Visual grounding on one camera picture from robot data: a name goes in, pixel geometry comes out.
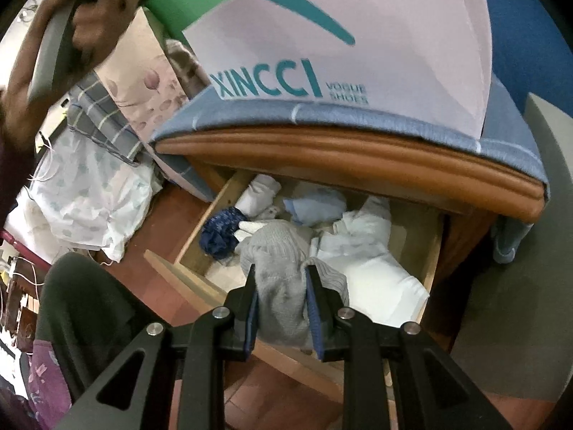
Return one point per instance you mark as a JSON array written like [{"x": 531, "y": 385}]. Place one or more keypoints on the green foam mat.
[{"x": 201, "y": 0}]

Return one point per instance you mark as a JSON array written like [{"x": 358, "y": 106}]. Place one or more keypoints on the white rolled socks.
[{"x": 257, "y": 192}]

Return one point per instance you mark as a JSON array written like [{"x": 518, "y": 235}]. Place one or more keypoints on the small crumpled white underwear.
[{"x": 362, "y": 217}]

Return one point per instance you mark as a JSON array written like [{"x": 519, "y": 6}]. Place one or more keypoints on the grey plaid blanket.
[{"x": 103, "y": 116}]

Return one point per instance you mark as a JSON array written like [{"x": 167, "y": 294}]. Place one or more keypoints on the large white underwear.
[{"x": 371, "y": 277}]

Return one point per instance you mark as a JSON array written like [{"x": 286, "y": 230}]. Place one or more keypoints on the blue checked cloth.
[{"x": 268, "y": 116}]

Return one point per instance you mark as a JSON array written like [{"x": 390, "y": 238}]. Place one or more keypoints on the blue foam mat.
[{"x": 523, "y": 31}]

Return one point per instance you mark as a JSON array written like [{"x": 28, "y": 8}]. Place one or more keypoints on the person's left hand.
[{"x": 107, "y": 18}]

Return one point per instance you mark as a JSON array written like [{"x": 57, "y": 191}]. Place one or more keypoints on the wooden nightstand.
[{"x": 358, "y": 161}]

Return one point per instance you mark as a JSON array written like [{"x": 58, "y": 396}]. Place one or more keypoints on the light blue underwear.
[{"x": 313, "y": 206}]

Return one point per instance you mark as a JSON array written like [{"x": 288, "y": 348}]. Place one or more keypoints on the white shoe box teal print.
[{"x": 358, "y": 76}]

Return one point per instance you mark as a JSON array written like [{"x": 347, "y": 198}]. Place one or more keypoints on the person's purple jacket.
[{"x": 44, "y": 376}]

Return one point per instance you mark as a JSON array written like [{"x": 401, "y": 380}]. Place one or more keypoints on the grey knitted sock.
[{"x": 282, "y": 277}]

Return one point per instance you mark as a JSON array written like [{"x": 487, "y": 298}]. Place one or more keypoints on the pink floral curtain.
[{"x": 143, "y": 85}]

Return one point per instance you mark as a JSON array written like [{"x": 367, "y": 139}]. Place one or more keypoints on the person's black pants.
[{"x": 89, "y": 313}]

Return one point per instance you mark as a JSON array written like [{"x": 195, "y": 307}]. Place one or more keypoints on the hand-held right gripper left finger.
[{"x": 253, "y": 322}]

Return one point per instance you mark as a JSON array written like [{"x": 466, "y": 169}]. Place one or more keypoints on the navy blue underwear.
[{"x": 219, "y": 233}]

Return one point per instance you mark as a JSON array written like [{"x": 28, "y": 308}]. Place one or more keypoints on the red rod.
[{"x": 23, "y": 246}]

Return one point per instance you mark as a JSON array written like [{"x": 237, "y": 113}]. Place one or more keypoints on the white dotted bedsheet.
[{"x": 89, "y": 197}]

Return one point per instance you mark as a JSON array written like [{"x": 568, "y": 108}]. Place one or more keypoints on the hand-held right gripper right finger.
[{"x": 315, "y": 322}]

